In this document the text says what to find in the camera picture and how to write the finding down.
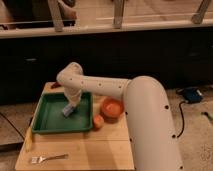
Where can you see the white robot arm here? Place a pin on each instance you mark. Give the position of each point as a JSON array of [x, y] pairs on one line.
[[154, 141]]

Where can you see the blue black box device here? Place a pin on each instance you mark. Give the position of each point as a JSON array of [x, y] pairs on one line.
[[190, 94]]

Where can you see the silver metal fork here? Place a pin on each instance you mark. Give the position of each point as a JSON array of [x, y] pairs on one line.
[[40, 159]]

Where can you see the dark red sausage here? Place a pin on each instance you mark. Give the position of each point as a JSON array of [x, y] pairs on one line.
[[55, 85]]

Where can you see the orange terracotta bowl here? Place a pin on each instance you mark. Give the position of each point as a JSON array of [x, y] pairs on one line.
[[111, 108]]

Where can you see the green plastic tray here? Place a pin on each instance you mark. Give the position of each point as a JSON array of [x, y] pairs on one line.
[[49, 119]]

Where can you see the blue sponge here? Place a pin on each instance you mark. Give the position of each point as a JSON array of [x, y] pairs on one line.
[[68, 110]]

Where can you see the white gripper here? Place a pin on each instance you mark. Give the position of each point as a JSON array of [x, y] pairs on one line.
[[73, 95]]

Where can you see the small orange fruit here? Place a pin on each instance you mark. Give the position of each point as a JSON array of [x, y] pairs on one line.
[[98, 121]]

